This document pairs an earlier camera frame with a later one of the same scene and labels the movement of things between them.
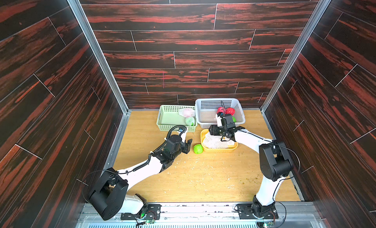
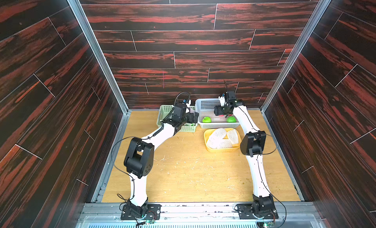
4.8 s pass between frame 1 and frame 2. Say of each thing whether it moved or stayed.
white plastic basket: stayed
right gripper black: moved
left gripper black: moved
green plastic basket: stayed
